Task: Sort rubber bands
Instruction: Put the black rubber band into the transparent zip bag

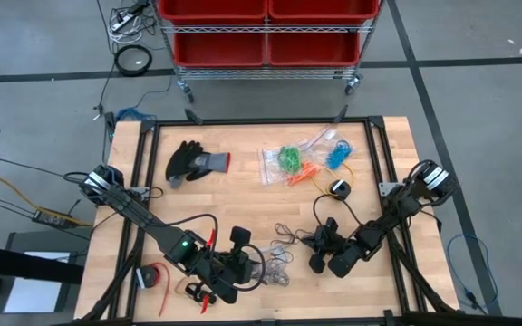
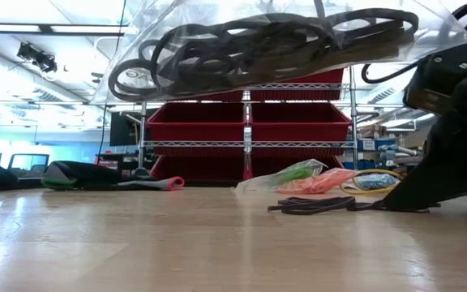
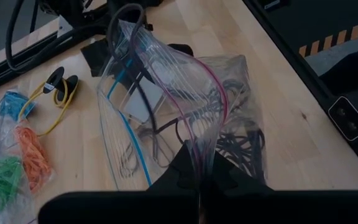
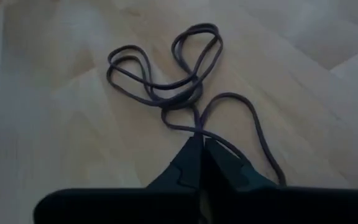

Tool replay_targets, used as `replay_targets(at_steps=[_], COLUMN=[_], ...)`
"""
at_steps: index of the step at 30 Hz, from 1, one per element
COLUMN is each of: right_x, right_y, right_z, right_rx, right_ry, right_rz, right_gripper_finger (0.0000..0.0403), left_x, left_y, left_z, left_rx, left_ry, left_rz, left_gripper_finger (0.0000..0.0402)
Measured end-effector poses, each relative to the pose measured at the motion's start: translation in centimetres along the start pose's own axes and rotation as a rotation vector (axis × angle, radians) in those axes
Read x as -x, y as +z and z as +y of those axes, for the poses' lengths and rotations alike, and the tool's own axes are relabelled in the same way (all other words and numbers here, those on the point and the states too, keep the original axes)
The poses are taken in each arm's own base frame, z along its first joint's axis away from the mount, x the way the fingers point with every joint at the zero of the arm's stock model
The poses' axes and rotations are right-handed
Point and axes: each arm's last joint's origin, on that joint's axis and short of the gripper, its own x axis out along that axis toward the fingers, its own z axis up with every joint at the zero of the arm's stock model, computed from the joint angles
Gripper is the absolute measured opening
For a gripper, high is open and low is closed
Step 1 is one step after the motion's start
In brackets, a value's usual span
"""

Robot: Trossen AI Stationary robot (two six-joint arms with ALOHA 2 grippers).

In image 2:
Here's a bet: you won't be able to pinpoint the orange rubber bands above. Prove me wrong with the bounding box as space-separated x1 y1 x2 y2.
281 169 356 195

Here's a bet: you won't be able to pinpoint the yellow cable coil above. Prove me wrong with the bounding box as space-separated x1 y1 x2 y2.
338 168 405 195

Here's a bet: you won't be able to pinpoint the black bundle with green edge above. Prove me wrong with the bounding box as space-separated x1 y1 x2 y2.
41 160 186 191

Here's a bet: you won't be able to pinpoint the pale blue cylindrical part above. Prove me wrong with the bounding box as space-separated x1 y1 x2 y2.
379 143 423 167

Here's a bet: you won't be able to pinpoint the dark grey monitor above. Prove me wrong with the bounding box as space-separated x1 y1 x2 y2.
109 109 153 148

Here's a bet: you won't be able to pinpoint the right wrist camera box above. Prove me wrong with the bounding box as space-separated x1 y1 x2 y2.
403 42 467 117

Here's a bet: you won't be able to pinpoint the blue storage bin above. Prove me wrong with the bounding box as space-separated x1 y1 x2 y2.
345 159 381 171

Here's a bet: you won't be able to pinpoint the black hanging cable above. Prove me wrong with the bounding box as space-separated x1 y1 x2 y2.
96 103 109 161

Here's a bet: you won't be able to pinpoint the green rubber bands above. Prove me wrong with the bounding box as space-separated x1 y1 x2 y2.
273 165 323 186

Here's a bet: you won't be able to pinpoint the few dark rubber bands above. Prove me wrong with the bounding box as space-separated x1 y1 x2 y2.
268 195 357 216

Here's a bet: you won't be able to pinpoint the chrome wire shelf rack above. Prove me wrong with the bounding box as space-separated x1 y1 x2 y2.
138 67 360 182

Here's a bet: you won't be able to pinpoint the computer monitor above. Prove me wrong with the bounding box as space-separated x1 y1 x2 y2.
6 152 50 178

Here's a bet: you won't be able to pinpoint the blue rubber bands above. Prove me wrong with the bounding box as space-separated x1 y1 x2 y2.
358 173 399 190

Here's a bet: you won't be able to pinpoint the single dark rubber band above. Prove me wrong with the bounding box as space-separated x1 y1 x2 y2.
346 200 441 214

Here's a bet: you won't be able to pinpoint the clear zip bag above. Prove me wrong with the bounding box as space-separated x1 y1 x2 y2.
235 157 328 192
354 172 401 191
276 167 358 195
91 0 467 105

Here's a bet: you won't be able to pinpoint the pink loop-shaped object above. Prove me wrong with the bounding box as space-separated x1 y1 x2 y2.
166 175 186 191

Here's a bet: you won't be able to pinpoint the blue bin with white label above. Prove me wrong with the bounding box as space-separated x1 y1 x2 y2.
357 138 388 152

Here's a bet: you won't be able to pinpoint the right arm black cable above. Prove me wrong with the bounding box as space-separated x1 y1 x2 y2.
361 0 467 85

